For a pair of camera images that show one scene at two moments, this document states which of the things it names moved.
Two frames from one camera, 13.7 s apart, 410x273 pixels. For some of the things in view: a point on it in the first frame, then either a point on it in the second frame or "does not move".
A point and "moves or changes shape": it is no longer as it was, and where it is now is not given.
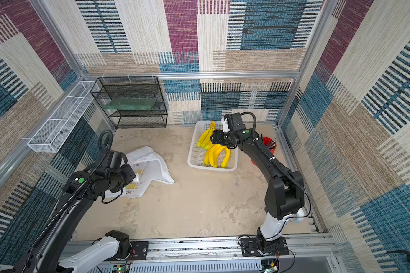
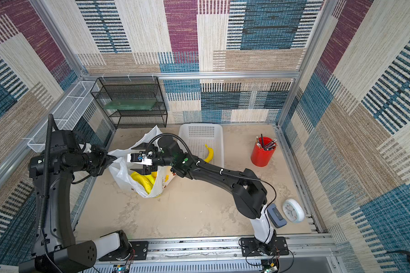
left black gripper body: x=127 y=175 → x=96 y=159
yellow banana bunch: x=212 y=155 → x=146 y=180
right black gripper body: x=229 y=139 → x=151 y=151
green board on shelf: x=131 y=104 does not move
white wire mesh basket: x=50 y=137 does not move
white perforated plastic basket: x=196 y=160 moves or changes shape
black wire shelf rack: x=132 y=102 does not move
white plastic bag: x=148 y=165 moves or changes shape
